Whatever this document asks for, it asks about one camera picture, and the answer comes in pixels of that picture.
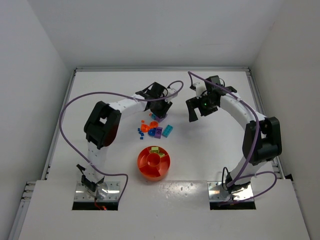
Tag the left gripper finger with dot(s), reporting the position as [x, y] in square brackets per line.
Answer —
[155, 112]
[166, 114]

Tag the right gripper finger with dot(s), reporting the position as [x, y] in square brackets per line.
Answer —
[192, 104]
[205, 111]

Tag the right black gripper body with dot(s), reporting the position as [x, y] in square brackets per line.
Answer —
[197, 105]

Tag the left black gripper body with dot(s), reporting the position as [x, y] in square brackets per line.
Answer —
[158, 112]

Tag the purple rounded lego brick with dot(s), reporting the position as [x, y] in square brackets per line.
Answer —
[159, 119]

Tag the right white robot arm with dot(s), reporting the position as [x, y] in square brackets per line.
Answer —
[262, 135]

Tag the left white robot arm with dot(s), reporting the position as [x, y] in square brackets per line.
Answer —
[102, 126]

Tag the purple arch lego brick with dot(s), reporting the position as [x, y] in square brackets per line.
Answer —
[158, 132]

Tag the teal 2x4 lego brick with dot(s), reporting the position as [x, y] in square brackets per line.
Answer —
[167, 131]

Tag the blue rounded lego brick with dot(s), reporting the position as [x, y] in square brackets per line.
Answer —
[152, 132]

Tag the orange round divided container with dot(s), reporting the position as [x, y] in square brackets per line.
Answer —
[151, 166]

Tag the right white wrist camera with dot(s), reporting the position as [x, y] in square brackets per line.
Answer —
[199, 88]

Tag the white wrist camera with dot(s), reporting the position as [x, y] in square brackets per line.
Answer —
[170, 93]
[199, 88]

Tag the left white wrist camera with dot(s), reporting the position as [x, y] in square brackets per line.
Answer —
[170, 93]

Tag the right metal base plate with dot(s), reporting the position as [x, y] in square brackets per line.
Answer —
[217, 193]

